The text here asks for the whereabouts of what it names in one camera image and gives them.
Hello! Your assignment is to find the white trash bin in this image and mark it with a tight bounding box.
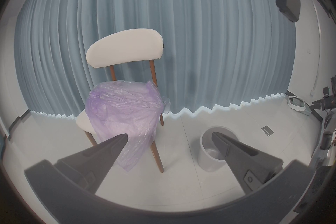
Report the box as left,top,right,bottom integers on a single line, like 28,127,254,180
197,126,240,172

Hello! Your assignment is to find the white rounded tray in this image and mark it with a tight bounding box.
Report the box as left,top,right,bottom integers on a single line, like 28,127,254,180
287,96,312,116

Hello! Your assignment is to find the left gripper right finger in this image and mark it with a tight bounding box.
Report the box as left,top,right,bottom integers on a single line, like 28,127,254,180
212,132,284,196

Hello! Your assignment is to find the white wooden chair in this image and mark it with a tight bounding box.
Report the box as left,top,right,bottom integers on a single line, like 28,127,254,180
76,28,165,173

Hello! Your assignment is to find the blue-grey curtain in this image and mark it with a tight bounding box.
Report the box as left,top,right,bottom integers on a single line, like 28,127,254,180
14,0,296,120

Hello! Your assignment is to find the purple plastic bag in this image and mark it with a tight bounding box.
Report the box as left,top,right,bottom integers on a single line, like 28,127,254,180
85,81,171,172

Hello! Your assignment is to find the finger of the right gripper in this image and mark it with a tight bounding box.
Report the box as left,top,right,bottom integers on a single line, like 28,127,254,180
312,99,327,113

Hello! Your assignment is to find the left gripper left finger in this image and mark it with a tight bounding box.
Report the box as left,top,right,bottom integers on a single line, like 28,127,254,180
54,133,128,194

